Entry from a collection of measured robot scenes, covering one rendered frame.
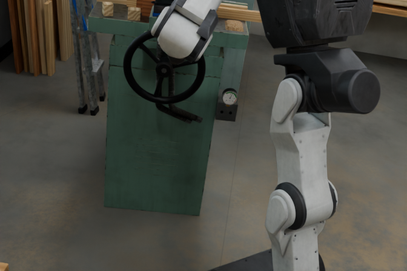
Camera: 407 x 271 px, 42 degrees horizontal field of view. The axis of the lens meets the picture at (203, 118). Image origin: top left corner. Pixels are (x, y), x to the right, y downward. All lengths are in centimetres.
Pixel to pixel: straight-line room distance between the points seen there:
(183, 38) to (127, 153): 113
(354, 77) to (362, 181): 166
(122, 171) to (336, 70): 123
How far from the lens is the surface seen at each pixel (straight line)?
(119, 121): 219
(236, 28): 203
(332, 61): 141
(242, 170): 280
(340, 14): 140
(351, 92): 135
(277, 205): 159
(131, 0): 214
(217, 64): 205
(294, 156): 155
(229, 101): 205
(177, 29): 122
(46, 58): 356
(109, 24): 202
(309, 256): 173
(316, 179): 159
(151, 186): 236
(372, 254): 253
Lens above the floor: 160
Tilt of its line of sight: 30 degrees down
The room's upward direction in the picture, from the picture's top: 8 degrees clockwise
